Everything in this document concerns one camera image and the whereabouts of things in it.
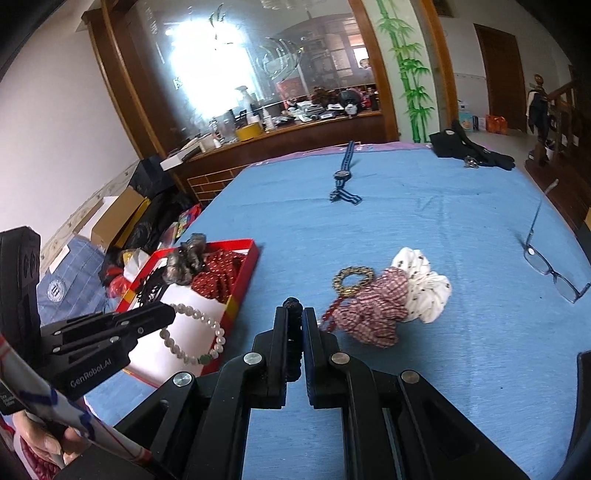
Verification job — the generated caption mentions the blue strap wristwatch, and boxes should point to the blue strap wristwatch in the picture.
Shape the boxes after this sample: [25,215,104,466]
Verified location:
[329,141,363,205]

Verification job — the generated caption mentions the white flat box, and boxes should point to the white flat box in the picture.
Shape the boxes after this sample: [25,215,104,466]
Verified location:
[159,141,214,172]

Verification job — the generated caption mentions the pearl bracelet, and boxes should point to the pearl bracelet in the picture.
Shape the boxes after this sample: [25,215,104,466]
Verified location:
[159,302,227,366]

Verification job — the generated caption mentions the white dotted scrunchie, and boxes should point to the white dotted scrunchie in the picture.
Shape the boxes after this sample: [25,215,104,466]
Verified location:
[390,247,453,324]

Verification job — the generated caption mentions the green bamboo wall decal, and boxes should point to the green bamboo wall decal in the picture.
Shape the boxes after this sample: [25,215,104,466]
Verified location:
[375,0,437,144]

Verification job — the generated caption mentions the black cardboard box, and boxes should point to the black cardboard box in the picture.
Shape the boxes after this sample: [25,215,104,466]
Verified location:
[129,157,182,195]

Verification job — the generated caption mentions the red bead bracelet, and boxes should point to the red bead bracelet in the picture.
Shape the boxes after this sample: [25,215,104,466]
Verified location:
[318,295,345,333]

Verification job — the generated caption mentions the red jewelry box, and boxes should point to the red jewelry box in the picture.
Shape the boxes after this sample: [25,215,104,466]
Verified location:
[113,237,262,388]

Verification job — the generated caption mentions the brown wooden door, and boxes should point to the brown wooden door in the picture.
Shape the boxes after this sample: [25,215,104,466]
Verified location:
[475,23,527,133]

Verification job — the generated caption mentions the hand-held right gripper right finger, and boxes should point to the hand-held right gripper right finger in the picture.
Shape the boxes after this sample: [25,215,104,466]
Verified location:
[302,307,530,480]

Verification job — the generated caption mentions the wooden counter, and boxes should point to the wooden counter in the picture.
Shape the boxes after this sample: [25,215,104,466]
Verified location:
[173,111,399,205]

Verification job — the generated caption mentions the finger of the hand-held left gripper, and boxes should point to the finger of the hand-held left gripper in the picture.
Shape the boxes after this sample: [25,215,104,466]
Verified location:
[41,302,177,346]
[48,331,144,366]

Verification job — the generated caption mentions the brown bead bracelet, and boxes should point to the brown bead bracelet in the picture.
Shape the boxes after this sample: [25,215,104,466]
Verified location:
[333,265,376,294]

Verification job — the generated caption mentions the dark bead bracelet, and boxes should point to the dark bead bracelet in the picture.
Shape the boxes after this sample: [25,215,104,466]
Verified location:
[281,297,304,383]

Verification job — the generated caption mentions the person's left hand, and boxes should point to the person's left hand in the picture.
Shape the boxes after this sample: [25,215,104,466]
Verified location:
[13,408,91,468]

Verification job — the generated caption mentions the brown cardboard box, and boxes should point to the brown cardboard box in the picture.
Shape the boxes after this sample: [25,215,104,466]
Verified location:
[90,187,151,250]

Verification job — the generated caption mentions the dark framed eyeglasses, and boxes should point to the dark framed eyeglasses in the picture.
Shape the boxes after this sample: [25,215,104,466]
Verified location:
[522,179,591,304]

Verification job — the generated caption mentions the red plaid scrunchie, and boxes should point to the red plaid scrunchie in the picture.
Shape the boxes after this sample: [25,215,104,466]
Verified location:
[332,268,410,348]

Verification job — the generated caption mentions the black bead necklace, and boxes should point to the black bead necklace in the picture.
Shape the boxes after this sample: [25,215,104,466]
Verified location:
[134,268,170,308]

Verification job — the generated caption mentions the wood framed glass partition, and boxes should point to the wood framed glass partition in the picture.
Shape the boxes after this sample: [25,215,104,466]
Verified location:
[83,0,400,155]

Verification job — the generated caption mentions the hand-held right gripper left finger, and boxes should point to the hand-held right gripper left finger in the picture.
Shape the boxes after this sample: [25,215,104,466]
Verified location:
[111,300,305,480]

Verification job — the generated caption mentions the wooden stair railing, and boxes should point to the wooden stair railing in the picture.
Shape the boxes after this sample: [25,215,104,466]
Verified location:
[526,69,583,162]

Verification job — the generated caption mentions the dark red scrunchie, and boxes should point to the dark red scrunchie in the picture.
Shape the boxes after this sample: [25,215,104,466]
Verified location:
[190,249,248,304]

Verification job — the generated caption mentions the white patterned cloth strip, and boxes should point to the white patterned cloth strip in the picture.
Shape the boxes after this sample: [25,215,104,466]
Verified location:
[0,332,154,464]

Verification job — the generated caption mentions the black plastic bag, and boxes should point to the black plastic bag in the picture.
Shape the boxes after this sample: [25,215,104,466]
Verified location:
[124,190,200,253]

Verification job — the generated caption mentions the grey scrunchie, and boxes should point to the grey scrunchie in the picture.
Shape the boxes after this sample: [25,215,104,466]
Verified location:
[159,233,208,285]

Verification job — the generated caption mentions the blue checked bag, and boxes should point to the blue checked bag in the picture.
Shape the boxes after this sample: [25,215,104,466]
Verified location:
[39,235,112,325]

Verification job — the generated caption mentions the dark jacket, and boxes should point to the dark jacket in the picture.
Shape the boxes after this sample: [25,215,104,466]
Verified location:
[527,88,551,137]

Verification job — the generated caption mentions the red patterned clothing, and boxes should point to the red patterned clothing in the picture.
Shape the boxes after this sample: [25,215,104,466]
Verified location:
[13,434,64,480]

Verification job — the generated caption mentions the black smartphone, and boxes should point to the black smartphone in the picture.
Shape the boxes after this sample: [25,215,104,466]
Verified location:
[551,351,591,480]

